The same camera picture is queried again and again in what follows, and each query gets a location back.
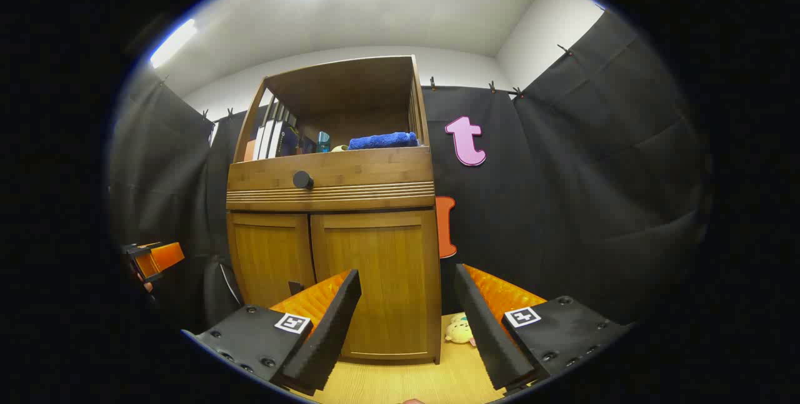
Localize black cloth clips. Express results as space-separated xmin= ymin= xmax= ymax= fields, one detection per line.
xmin=159 ymin=43 xmax=574 ymax=120

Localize wooden double-door shoe cabinet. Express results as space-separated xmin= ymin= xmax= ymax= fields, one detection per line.
xmin=226 ymin=55 xmax=443 ymax=365

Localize blue folded towel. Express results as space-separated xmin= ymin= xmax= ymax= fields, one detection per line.
xmin=347 ymin=132 xmax=418 ymax=151

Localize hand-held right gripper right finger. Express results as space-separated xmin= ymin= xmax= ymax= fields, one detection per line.
xmin=453 ymin=263 xmax=632 ymax=392

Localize wooden shoe cabinet door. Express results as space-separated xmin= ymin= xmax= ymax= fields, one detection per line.
xmin=311 ymin=209 xmax=441 ymax=364
xmin=228 ymin=212 xmax=315 ymax=308

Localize dark blue book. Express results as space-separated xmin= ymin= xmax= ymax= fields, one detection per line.
xmin=276 ymin=121 xmax=301 ymax=158

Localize yellow plush toy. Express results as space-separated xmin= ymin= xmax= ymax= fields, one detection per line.
xmin=445 ymin=313 xmax=478 ymax=348

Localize wooden drawer with black knob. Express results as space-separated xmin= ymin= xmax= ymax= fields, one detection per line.
xmin=227 ymin=146 xmax=435 ymax=195

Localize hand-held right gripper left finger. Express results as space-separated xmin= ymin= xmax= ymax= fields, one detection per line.
xmin=181 ymin=268 xmax=363 ymax=396

